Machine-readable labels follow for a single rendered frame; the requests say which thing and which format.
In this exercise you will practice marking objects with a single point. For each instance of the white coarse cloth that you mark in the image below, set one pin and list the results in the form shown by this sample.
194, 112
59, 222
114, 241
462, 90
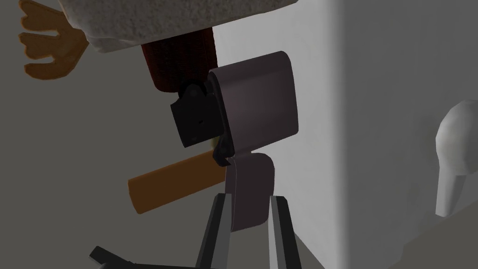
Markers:
157, 18

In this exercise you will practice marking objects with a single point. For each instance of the white rounded knob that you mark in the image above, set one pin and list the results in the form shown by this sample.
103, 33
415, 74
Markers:
457, 138

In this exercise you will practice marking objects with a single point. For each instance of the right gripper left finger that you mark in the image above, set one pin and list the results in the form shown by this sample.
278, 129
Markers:
218, 239

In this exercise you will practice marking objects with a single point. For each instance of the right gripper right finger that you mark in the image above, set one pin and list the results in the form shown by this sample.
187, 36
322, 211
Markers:
282, 239

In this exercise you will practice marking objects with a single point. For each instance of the dark red cylinder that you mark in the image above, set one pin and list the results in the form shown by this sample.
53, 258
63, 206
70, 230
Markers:
179, 61

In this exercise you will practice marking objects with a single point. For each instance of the brown wooden fork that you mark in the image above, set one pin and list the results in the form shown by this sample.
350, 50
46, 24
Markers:
48, 45

